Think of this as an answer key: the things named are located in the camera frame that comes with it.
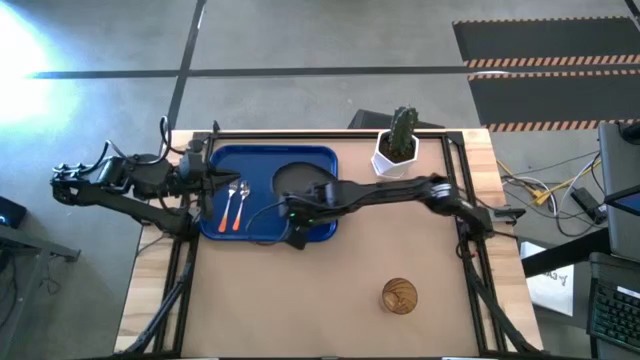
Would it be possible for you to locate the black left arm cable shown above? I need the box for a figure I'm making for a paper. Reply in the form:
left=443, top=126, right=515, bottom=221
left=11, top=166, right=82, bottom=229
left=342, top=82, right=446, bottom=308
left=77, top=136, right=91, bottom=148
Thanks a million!
left=158, top=115, right=187, bottom=157

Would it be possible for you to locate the dark side desk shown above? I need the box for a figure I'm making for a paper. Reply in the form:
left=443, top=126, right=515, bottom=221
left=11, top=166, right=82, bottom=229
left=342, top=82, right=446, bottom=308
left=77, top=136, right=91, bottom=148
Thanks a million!
left=0, top=194, right=82, bottom=354

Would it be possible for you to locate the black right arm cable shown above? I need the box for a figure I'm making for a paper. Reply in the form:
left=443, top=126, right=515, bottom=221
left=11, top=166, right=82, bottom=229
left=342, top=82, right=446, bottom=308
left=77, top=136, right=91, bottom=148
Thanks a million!
left=243, top=201, right=292, bottom=247

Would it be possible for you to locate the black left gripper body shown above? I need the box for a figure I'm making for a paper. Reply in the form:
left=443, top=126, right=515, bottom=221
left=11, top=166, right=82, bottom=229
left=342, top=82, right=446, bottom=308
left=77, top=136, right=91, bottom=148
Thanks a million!
left=175, top=167, right=216, bottom=202

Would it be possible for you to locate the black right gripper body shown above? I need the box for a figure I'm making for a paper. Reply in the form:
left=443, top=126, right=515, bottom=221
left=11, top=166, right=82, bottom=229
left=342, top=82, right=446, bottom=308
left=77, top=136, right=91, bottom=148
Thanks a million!
left=284, top=181, right=332, bottom=229

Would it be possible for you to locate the black computer desk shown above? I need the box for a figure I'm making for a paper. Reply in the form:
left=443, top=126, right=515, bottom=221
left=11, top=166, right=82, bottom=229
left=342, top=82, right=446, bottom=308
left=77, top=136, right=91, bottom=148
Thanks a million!
left=519, top=225, right=640, bottom=360

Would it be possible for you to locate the black aluminium table frame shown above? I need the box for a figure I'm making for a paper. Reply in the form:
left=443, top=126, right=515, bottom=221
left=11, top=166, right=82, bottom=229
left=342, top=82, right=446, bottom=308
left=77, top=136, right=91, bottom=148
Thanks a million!
left=113, top=130, right=542, bottom=359

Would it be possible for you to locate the black power adapter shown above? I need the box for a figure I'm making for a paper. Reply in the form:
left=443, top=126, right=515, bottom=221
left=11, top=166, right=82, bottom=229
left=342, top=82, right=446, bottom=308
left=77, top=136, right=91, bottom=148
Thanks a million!
left=570, top=186, right=604, bottom=224

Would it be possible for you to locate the orange-handled metal spoon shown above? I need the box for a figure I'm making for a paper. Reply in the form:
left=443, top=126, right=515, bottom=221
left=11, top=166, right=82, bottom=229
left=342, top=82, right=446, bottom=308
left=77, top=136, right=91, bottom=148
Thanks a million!
left=231, top=179, right=252, bottom=233

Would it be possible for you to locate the white paper bag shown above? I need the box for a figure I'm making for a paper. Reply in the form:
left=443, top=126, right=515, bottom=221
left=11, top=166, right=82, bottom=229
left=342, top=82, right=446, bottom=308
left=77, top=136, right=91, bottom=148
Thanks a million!
left=518, top=241, right=577, bottom=317

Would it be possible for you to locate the black computer keyboard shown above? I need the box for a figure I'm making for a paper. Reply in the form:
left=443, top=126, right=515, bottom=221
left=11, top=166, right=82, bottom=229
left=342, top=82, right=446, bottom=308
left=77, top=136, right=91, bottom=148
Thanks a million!
left=586, top=278, right=640, bottom=352

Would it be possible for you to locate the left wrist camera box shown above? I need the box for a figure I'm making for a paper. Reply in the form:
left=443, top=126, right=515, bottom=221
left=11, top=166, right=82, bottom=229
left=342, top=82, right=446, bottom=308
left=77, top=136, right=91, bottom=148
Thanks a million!
left=178, top=149, right=204, bottom=181

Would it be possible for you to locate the orange-handled metal fork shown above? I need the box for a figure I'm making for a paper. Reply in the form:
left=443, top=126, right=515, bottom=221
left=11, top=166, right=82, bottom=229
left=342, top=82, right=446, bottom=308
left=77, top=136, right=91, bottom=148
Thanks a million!
left=217, top=180, right=240, bottom=234

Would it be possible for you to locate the grey computer monitor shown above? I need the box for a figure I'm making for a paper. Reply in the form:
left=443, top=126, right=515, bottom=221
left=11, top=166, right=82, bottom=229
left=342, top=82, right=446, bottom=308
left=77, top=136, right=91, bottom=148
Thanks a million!
left=596, top=121, right=640, bottom=262

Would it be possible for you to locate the blue plastic tray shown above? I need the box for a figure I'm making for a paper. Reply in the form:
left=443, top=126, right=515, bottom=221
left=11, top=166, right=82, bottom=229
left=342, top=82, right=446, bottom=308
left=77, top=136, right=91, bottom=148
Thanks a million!
left=198, top=144, right=340, bottom=243

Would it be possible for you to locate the dark round plate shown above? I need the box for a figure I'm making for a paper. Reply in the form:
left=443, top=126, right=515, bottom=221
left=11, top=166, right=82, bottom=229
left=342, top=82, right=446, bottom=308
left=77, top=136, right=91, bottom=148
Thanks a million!
left=271, top=161, right=338, bottom=201

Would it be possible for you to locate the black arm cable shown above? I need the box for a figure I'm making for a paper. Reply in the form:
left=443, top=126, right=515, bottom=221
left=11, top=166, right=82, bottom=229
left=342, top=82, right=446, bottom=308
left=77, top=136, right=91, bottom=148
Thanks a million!
left=158, top=115, right=187, bottom=157
left=243, top=201, right=292, bottom=247

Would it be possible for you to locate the black hazard-striped floor mat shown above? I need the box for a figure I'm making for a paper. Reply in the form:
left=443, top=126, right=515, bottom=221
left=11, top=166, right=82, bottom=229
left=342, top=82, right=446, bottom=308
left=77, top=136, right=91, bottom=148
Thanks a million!
left=451, top=16, right=640, bottom=70
left=466, top=69, right=640, bottom=133

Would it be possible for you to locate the yellow cable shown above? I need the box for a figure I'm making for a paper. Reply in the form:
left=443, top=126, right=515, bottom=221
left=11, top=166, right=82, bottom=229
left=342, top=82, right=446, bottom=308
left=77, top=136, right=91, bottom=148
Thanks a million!
left=498, top=158, right=602, bottom=207

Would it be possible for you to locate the green cactus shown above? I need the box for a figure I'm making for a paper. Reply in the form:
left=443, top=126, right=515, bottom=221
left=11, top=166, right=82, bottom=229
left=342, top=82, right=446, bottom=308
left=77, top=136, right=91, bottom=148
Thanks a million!
left=388, top=105, right=421, bottom=157

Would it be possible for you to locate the white angular plant pot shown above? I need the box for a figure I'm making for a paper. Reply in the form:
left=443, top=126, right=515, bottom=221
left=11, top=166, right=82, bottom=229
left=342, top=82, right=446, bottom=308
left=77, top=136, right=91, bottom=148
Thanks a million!
left=370, top=128, right=421, bottom=180

